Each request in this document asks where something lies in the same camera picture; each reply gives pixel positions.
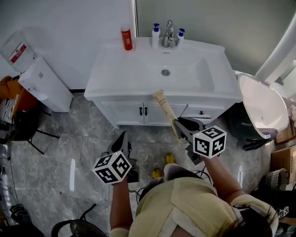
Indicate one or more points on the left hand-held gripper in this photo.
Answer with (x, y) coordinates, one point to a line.
(112, 168)

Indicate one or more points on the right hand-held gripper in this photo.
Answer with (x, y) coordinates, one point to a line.
(209, 142)

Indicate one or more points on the beige toiletry item tube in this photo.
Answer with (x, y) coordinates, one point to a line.
(165, 106)

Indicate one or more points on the person's left forearm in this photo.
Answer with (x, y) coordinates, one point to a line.
(120, 208)

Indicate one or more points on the person's right forearm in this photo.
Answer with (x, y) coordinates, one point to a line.
(219, 178)

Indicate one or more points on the chrome sink drain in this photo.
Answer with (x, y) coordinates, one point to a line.
(165, 72)

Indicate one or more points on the white sink counter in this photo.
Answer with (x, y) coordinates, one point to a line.
(129, 69)

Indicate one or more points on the white vanity cabinet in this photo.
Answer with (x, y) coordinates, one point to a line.
(125, 113)

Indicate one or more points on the person's yellow shoe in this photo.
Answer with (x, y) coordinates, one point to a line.
(157, 173)
(170, 158)

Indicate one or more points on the person's gray trouser leg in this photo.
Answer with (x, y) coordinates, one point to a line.
(178, 171)

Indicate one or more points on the dark green bin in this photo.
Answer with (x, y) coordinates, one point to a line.
(240, 125)

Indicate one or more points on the white tub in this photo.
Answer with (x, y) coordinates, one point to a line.
(261, 104)

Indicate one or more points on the person's pale yellow shirt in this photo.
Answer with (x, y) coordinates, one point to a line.
(189, 208)

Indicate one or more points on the short white blue pump bottle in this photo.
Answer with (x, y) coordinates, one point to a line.
(180, 39)

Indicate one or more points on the black mesh chair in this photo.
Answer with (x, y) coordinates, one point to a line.
(76, 226)

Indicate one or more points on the chrome faucet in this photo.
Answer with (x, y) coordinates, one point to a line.
(168, 34)

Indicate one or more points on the tall white blue pump bottle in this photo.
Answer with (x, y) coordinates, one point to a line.
(156, 37)

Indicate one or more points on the small cardboard box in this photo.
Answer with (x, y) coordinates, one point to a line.
(285, 135)

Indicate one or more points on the white water dispenser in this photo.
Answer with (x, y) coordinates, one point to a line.
(46, 85)

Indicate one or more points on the large cardboard box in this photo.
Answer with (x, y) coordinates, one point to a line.
(283, 159)

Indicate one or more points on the black folding chair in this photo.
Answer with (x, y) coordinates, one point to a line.
(23, 126)

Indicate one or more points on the red spray can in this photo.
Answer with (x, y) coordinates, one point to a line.
(126, 38)

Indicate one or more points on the white curved pipe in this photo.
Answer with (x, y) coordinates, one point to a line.
(277, 58)

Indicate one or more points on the black white striped cloth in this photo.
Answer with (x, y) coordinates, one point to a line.
(8, 108)

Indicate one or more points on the orange cloth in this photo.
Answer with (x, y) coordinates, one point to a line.
(14, 89)

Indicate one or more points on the black shoe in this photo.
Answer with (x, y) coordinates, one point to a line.
(19, 213)

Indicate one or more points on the black device with patterned block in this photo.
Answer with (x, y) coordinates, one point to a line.
(284, 211)

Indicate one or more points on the clear water jug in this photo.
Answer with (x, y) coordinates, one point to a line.
(16, 51)

